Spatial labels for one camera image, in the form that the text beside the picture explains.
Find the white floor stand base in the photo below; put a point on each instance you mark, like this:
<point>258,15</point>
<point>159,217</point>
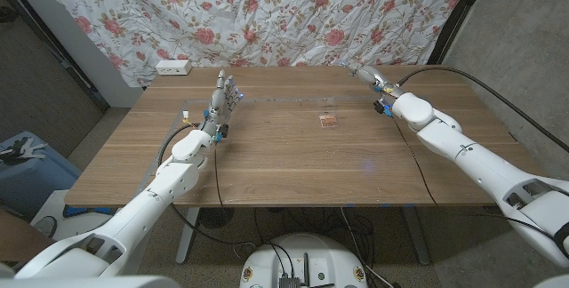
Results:
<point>53,208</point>

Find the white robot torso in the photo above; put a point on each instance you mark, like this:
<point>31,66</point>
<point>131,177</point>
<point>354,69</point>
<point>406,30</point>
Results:
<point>89,282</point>

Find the black backdrop stand pole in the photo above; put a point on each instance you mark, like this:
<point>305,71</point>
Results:
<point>66,62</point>
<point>458,12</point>

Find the white table leg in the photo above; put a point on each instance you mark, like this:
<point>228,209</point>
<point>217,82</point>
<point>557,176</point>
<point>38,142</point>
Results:
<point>186,234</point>

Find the blue storage bin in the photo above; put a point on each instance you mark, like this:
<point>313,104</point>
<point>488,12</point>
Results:
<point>26,181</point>

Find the white power strip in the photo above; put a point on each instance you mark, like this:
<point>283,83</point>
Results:
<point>173,67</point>

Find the black antenna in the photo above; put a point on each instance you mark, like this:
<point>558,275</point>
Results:
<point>306,270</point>

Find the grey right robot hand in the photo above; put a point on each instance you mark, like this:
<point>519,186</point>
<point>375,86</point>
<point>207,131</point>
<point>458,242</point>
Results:
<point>375,78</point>

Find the floral backdrop cloth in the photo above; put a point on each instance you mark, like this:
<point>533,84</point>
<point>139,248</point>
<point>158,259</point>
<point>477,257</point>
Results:
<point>266,12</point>

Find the brown wooden board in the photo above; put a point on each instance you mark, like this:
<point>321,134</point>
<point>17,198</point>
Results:
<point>13,239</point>

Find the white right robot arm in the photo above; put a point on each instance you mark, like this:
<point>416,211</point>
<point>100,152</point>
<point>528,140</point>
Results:
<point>467,154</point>

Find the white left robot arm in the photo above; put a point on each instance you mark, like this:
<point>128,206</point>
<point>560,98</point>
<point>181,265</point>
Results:
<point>169,181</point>

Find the grey electronics box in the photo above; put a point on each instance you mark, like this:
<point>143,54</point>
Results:
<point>289,282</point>

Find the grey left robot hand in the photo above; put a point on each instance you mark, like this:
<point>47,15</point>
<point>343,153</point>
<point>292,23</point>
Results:
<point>220,106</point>

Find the black round disc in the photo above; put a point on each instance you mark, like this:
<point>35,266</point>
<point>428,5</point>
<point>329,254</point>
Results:
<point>215,218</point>

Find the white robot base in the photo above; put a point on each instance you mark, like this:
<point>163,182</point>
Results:
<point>320,252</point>

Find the grey table leg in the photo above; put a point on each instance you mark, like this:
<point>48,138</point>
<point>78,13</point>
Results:
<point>417,234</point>

